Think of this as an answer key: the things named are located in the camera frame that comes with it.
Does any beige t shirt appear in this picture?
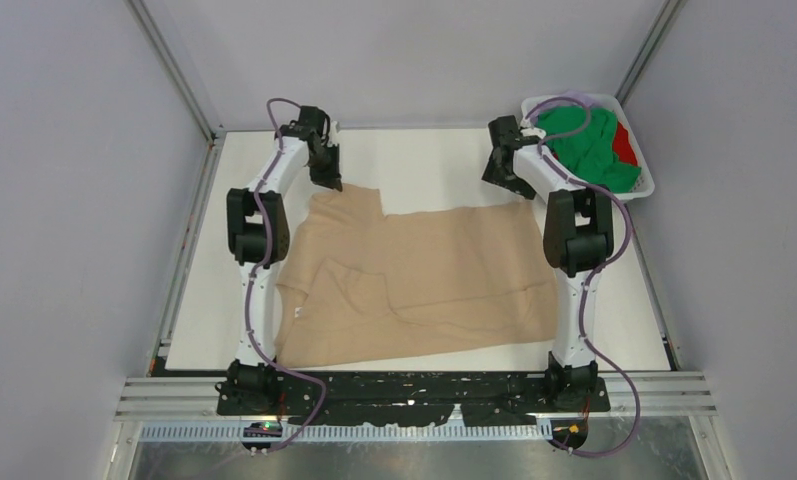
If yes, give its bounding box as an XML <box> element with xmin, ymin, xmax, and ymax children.
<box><xmin>275</xmin><ymin>186</ymin><xmax>558</xmax><ymax>368</ymax></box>

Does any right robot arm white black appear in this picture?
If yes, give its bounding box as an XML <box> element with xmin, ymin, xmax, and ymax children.
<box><xmin>482</xmin><ymin>115</ymin><xmax>615</xmax><ymax>411</ymax></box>

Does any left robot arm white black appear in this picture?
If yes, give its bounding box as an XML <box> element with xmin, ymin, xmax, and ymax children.
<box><xmin>216</xmin><ymin>105</ymin><xmax>343</xmax><ymax>415</ymax></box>

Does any green t shirt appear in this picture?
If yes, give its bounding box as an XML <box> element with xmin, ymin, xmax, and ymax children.
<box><xmin>535</xmin><ymin>105</ymin><xmax>641</xmax><ymax>194</ymax></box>

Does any lavender t shirt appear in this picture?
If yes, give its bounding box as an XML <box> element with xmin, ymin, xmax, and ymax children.
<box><xmin>543</xmin><ymin>90</ymin><xmax>602</xmax><ymax>109</ymax></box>

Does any red t shirt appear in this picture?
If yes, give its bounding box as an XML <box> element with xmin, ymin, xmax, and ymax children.
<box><xmin>612</xmin><ymin>122</ymin><xmax>639</xmax><ymax>166</ymax></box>

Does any white plastic basket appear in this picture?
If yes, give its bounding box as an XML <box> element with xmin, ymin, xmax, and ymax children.
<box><xmin>521</xmin><ymin>92</ymin><xmax>654</xmax><ymax>201</ymax></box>

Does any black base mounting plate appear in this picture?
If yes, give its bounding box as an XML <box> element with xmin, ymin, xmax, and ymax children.
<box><xmin>215</xmin><ymin>366</ymin><xmax>610</xmax><ymax>427</ymax></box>

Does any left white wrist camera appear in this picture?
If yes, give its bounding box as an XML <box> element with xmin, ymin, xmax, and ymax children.
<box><xmin>325</xmin><ymin>120</ymin><xmax>339</xmax><ymax>148</ymax></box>

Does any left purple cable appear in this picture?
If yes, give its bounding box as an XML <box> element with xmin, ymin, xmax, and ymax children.
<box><xmin>241</xmin><ymin>97</ymin><xmax>328</xmax><ymax>453</ymax></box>

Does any white slotted cable duct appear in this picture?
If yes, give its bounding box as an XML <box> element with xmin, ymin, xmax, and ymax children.
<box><xmin>139</xmin><ymin>419</ymin><xmax>552</xmax><ymax>444</ymax></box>

